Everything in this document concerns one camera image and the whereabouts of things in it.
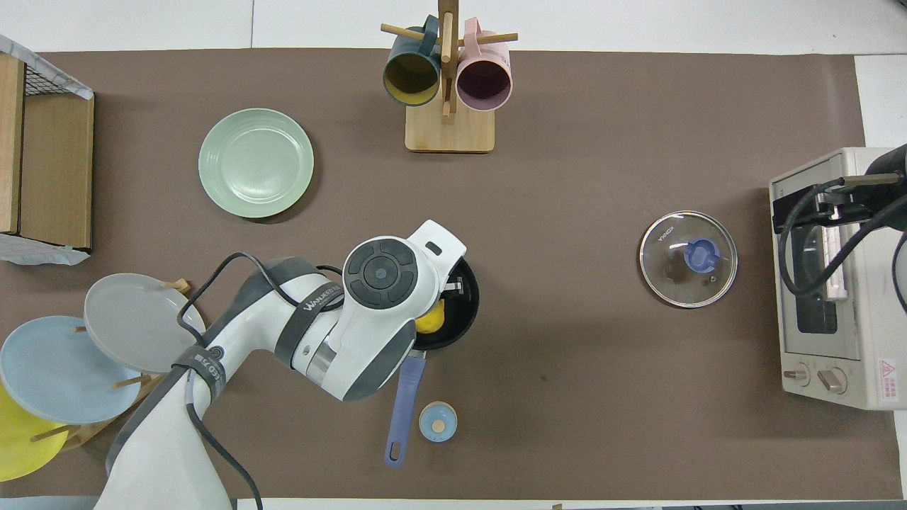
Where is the brown table mat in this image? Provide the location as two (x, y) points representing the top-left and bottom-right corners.
(0, 48), (902, 500)

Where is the light green plate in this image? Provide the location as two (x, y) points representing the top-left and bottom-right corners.
(198, 108), (315, 219)

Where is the beige toaster oven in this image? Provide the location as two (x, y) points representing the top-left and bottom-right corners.
(769, 147), (907, 411)

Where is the light blue plate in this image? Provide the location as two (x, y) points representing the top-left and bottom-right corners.
(0, 315), (142, 425)

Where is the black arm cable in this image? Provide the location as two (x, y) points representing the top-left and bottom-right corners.
(176, 251), (344, 510)
(777, 178), (907, 316)

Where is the yellow potato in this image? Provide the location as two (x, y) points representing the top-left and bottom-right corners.
(415, 299), (446, 335)

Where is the grey plate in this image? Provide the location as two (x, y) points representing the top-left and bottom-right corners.
(84, 273), (208, 374)

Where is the glass lid blue knob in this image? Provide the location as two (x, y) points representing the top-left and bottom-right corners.
(638, 210), (739, 310)

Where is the pink mug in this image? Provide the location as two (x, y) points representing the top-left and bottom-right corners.
(456, 18), (513, 112)

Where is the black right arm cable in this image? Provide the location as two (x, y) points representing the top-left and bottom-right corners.
(777, 178), (907, 316)

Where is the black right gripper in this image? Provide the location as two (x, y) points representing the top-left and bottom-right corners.
(772, 174), (886, 231)

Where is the wire mesh panel white trim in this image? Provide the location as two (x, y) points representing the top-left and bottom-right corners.
(0, 34), (94, 100)

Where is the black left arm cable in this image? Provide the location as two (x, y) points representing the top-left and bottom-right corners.
(176, 251), (344, 510)

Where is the white crumpled plastic sheet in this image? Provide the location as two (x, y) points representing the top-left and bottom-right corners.
(0, 232), (91, 266)

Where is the black pot blue handle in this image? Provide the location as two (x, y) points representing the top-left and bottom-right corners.
(385, 256), (480, 468)

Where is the wooden mug tree stand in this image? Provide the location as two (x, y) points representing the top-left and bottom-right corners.
(381, 0), (519, 154)

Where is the wooden shelf box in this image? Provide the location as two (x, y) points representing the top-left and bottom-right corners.
(0, 53), (95, 252)

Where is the dark green mug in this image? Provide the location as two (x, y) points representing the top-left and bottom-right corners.
(383, 16), (442, 107)

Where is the yellow plate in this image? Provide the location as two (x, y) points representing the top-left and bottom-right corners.
(0, 382), (69, 482)

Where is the wooden plate rack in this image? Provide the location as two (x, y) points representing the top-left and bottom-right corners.
(28, 278), (225, 452)

